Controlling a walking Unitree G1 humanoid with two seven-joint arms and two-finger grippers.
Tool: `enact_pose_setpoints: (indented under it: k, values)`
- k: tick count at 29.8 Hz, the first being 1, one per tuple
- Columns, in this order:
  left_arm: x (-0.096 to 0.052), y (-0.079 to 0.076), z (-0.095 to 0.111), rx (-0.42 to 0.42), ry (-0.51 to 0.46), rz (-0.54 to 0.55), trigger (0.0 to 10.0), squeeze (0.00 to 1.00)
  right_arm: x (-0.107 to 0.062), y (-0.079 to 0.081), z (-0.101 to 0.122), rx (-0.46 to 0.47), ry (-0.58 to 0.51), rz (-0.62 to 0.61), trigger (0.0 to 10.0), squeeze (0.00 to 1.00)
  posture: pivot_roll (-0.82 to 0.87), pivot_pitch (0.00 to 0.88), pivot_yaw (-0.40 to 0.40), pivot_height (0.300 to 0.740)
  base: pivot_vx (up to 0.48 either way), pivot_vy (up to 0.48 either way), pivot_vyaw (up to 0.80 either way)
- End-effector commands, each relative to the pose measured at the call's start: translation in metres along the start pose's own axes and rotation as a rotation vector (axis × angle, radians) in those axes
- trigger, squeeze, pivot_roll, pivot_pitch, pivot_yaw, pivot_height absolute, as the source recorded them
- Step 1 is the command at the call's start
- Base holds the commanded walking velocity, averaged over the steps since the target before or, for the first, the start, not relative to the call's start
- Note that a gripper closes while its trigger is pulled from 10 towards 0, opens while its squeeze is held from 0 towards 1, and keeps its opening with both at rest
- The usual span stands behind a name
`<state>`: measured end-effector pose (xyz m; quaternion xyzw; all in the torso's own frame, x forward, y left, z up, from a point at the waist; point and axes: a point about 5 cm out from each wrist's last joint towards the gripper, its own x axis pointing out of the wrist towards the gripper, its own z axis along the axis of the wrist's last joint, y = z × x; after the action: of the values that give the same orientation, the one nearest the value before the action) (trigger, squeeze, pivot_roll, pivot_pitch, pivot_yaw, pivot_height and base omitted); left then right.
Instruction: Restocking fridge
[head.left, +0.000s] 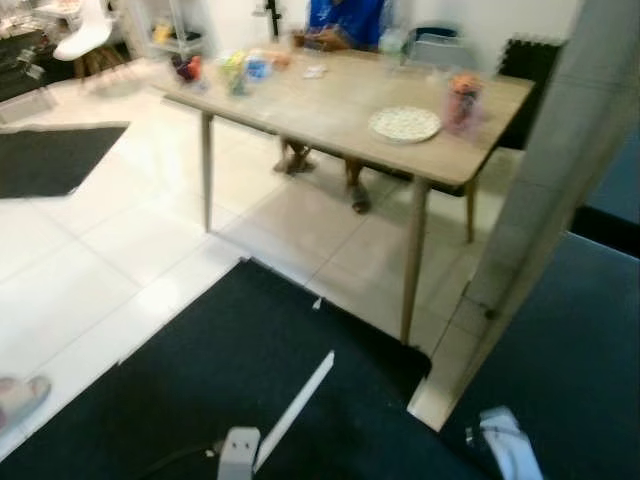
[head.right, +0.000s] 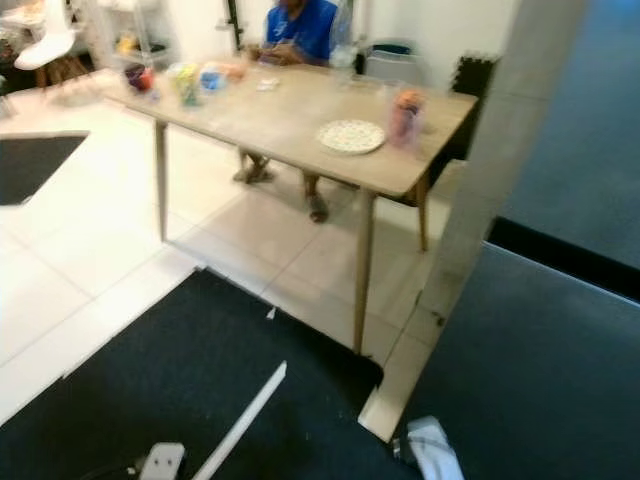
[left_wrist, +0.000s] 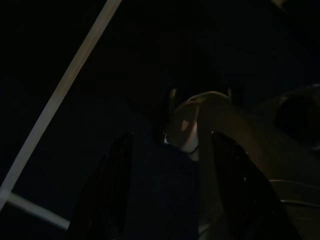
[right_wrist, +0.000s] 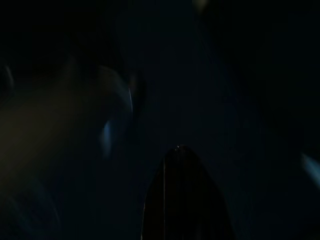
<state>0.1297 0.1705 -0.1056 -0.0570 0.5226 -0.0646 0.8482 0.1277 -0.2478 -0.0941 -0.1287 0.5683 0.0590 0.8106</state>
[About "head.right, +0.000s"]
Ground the steel grey fridge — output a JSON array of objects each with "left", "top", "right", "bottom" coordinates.
[{"left": 400, "top": 0, "right": 640, "bottom": 480}]

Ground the small black floor mat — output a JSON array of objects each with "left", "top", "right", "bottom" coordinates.
[{"left": 0, "top": 133, "right": 89, "bottom": 207}]

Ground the white shell chair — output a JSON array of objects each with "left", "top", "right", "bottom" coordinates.
[{"left": 15, "top": 0, "right": 79, "bottom": 86}]

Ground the large black floor mat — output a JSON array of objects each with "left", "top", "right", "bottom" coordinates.
[{"left": 0, "top": 268, "right": 421, "bottom": 480}]

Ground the small blue container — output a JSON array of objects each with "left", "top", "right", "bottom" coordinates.
[{"left": 200, "top": 62, "right": 226, "bottom": 93}]

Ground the light wooden table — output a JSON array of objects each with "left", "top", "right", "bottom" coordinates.
[{"left": 105, "top": 55, "right": 479, "bottom": 353}]

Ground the round floral patterned plate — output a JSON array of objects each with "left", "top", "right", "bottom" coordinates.
[{"left": 315, "top": 119, "right": 388, "bottom": 155}]

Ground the person in blue shirt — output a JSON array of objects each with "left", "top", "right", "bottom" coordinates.
[{"left": 232, "top": 0, "right": 341, "bottom": 223}]

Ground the pink transparent pitcher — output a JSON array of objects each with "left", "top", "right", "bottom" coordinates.
[{"left": 388, "top": 85, "right": 426, "bottom": 151}]

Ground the grey chair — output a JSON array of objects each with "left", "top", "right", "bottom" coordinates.
[{"left": 363, "top": 40, "right": 426, "bottom": 86}]

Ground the black foam tile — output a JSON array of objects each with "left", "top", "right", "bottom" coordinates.
[{"left": 448, "top": 55, "right": 501, "bottom": 161}]

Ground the white wire shelf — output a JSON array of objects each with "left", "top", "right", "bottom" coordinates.
[{"left": 95, "top": 0, "right": 161, "bottom": 66}]

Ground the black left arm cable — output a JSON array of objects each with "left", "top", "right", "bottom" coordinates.
[{"left": 80, "top": 462, "right": 141, "bottom": 480}]

